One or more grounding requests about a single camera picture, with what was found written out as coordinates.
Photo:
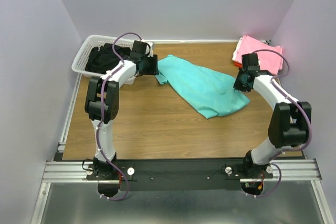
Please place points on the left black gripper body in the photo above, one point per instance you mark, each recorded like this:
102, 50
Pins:
144, 60

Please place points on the teal t shirt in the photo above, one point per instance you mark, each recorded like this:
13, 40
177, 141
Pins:
209, 92

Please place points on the black t shirt in basket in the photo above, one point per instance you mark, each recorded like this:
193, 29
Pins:
102, 59

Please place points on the folded orange t shirt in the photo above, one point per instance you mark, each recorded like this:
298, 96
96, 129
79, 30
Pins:
239, 65

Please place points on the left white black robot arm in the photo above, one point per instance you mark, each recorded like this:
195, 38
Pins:
102, 103

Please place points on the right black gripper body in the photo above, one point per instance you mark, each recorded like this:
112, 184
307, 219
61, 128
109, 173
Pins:
238, 83

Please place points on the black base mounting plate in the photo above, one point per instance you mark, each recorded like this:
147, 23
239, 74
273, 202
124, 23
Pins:
177, 175

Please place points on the folded pink t shirt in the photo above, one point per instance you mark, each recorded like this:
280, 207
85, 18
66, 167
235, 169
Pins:
267, 60

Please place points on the white plastic laundry basket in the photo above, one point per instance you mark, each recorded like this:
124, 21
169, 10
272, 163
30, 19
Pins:
86, 56

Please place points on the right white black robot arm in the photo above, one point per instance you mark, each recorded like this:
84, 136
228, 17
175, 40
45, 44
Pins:
290, 126

